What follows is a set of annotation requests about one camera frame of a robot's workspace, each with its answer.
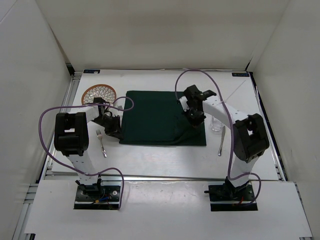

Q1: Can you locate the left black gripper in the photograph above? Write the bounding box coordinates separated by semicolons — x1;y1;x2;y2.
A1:
91;114;124;140

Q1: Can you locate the orange patterned plate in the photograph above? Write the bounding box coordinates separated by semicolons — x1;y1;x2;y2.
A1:
81;84;117;105

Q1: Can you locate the dark green cloth napkin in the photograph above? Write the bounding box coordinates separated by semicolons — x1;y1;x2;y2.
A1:
119;90;207;147

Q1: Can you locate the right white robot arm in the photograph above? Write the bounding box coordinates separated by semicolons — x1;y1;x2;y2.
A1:
177;85;270;200

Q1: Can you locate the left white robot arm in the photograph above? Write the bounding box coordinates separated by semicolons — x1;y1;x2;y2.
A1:
54;97;124;200

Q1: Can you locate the silver fork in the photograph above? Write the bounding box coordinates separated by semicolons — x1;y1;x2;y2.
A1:
96;129;107;158

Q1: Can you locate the clear drinking glass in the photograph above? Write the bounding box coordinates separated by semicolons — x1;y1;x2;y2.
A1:
210;116;224;132

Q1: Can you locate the white zip tie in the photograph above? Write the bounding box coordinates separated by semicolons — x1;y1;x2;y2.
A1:
219;79;249;103

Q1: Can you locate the silver knife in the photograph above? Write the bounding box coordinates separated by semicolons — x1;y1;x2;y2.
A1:
218;125;226;157

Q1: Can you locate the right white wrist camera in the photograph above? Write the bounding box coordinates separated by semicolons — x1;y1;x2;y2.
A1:
178;96;190;112

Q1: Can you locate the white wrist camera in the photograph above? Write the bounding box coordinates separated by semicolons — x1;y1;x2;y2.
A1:
178;96;190;112
109;101;124;111

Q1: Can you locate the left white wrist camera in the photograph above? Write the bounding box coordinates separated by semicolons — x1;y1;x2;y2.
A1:
109;101;124;111

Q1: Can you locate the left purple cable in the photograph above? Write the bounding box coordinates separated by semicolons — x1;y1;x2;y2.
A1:
39;96;136;210

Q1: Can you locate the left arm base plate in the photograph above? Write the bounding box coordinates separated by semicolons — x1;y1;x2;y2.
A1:
73;179;122;210

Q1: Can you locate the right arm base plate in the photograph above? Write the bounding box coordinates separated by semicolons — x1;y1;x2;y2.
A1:
204;184;258;212

